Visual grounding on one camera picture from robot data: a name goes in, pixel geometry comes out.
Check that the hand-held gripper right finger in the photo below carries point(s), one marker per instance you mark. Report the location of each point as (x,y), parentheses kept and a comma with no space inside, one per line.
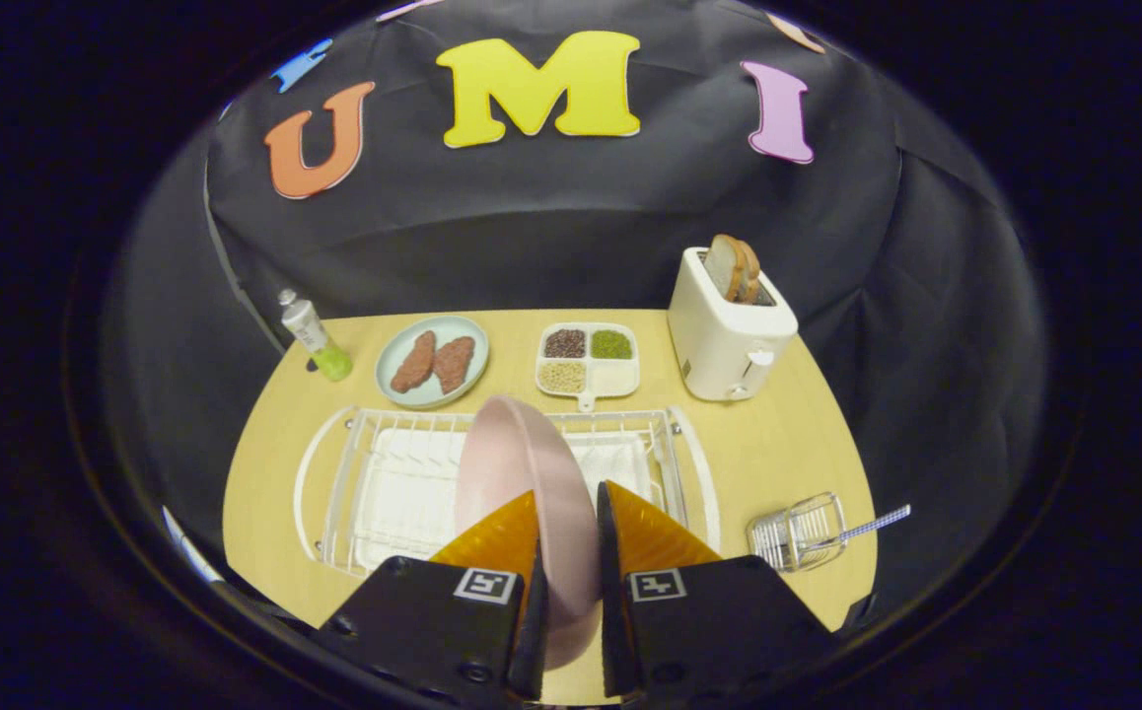
(709,621)

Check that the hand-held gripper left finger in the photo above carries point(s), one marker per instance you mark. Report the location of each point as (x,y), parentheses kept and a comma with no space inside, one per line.
(423,621)

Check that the white divided tray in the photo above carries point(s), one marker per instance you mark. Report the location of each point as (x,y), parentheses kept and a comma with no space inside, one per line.
(586,401)

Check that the pile of dark red beans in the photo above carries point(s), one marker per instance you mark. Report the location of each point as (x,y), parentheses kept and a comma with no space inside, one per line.
(565,343)

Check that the brown meat piece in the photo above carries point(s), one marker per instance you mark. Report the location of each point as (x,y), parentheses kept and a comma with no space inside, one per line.
(413,363)
(455,363)

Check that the clear bottle with green liquid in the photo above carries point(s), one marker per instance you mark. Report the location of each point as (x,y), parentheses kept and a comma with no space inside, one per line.
(320,345)

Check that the black backdrop cloth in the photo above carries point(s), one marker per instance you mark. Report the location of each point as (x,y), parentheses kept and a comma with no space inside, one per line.
(532,227)

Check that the toasted bread slice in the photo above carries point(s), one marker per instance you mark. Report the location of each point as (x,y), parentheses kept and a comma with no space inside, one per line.
(721,266)
(750,274)

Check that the pile of beige beans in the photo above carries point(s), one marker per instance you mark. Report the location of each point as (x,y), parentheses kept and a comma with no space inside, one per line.
(562,377)

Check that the white toaster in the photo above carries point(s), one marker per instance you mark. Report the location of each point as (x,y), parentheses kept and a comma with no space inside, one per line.
(719,345)

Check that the pale green plate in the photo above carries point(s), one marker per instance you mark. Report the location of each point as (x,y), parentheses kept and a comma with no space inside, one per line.
(433,396)

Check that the pile of green beans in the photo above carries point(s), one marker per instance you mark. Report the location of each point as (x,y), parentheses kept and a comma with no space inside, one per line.
(610,344)

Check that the pink plate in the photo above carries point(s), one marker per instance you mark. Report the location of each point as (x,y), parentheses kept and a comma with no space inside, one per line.
(532,463)

